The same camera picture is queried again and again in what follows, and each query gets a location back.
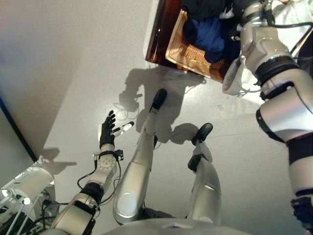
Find black garment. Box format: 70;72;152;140
180;0;235;20

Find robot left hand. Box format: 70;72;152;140
99;110;135;149

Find white equipment stand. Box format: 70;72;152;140
0;164;56;235

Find white garment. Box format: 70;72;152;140
219;0;313;97

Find silver robot left leg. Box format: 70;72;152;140
112;88;168;225

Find silver robot leg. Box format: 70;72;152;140
185;123;222;223
112;88;168;225

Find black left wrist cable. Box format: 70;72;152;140
77;156;123;206

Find blue garment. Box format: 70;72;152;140
183;16;227;63

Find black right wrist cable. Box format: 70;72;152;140
268;21;313;57

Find dark brown wooden stool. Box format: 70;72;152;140
145;0;225;83

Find wicker laundry basket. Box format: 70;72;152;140
165;8;235;81

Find silver robot right leg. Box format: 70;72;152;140
185;123;222;223

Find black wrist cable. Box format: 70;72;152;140
77;156;123;206
268;21;313;57

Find grey robot torso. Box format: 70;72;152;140
102;217;255;235

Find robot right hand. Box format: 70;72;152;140
219;0;247;20

